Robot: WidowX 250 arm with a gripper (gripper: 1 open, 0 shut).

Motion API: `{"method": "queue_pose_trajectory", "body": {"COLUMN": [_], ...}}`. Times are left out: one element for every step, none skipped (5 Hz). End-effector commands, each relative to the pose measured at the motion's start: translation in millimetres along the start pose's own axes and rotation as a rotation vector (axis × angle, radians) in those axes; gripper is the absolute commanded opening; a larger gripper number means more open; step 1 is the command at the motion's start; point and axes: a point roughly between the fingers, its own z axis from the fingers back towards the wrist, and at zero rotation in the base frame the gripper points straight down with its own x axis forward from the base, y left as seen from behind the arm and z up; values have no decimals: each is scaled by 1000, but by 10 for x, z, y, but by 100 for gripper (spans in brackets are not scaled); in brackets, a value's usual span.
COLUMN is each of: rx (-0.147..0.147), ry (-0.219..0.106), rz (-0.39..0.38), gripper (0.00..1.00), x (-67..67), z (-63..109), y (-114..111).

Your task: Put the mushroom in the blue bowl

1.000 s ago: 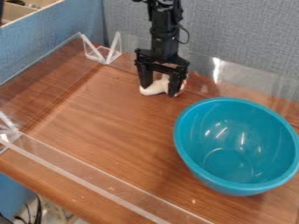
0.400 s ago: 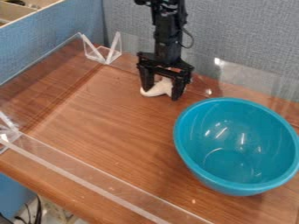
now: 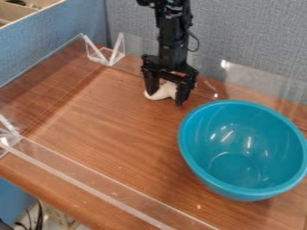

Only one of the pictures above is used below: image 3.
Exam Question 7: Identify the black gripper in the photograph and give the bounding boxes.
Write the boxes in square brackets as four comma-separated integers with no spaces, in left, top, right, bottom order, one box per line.
[142,55,198,106]

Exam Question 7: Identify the white and brown mushroom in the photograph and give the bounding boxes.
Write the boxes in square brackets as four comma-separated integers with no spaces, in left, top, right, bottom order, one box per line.
[144,82,176,101]

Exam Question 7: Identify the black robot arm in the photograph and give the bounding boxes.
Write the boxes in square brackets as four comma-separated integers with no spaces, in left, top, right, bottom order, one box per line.
[136,0,199,106]

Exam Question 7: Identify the blue plastic bowl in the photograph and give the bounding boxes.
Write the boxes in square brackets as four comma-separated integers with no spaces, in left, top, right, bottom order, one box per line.
[178,101,307,201]

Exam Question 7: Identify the clear acrylic back barrier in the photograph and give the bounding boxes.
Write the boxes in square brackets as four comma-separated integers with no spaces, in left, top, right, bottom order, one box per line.
[112,30,307,106]

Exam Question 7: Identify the clear acrylic barrier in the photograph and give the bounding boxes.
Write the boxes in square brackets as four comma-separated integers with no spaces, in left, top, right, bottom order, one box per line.
[112,30,307,106]
[0,114,218,230]

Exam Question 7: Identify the clear acrylic front barrier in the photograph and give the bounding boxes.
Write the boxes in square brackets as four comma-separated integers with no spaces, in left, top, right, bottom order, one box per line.
[0,114,218,230]

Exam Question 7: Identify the wooden shelf box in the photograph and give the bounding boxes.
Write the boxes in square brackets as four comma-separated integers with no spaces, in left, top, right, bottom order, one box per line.
[0,0,67,29]

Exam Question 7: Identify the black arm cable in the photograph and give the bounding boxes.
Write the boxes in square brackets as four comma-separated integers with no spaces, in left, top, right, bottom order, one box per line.
[184,30,200,53]

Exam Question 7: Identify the clear acrylic corner bracket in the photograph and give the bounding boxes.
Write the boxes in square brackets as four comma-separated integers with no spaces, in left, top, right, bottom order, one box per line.
[82,32,126,66]

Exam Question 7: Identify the black cables on floor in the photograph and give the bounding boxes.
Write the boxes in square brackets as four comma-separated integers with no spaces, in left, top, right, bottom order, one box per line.
[0,200,46,230]

